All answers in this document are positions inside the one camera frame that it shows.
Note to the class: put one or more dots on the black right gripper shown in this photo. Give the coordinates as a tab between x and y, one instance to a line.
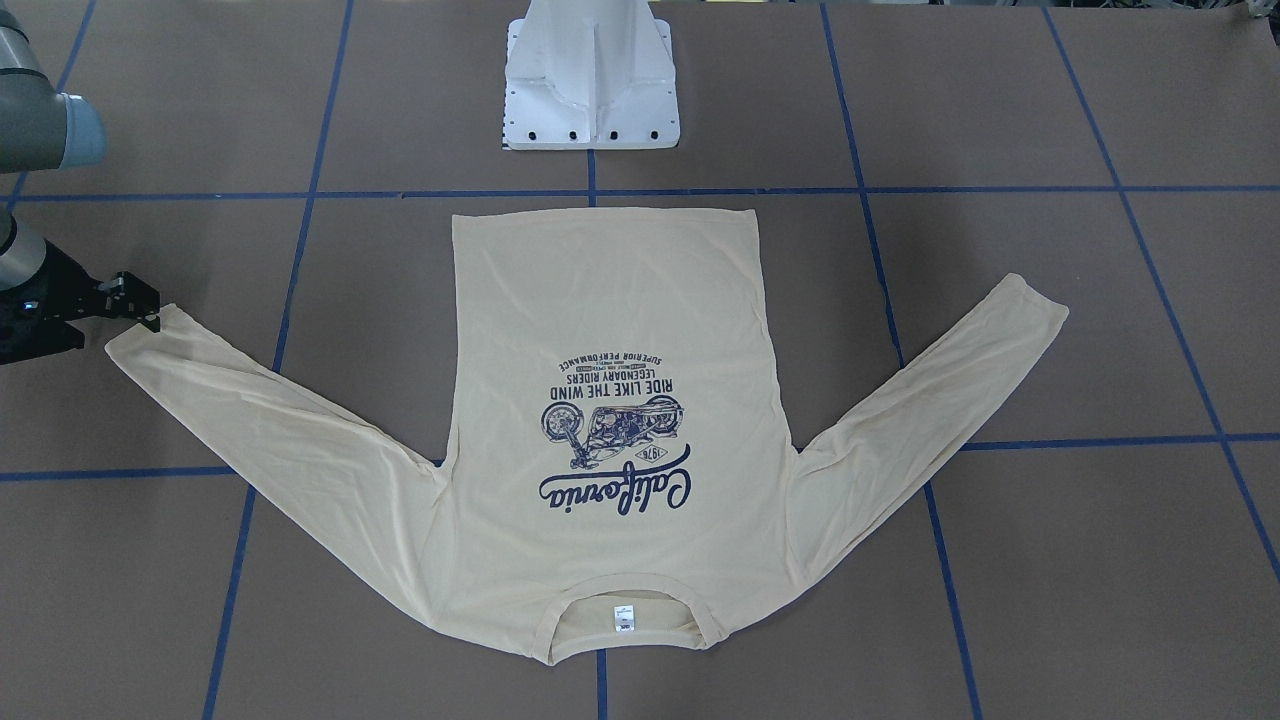
62	284

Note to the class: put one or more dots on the beige long sleeve shirt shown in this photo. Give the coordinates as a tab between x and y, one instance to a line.
619	471

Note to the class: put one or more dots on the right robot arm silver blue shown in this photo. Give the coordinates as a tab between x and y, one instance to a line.
41	129

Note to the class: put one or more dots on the white central pedestal column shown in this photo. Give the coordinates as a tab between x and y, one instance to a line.
590	75

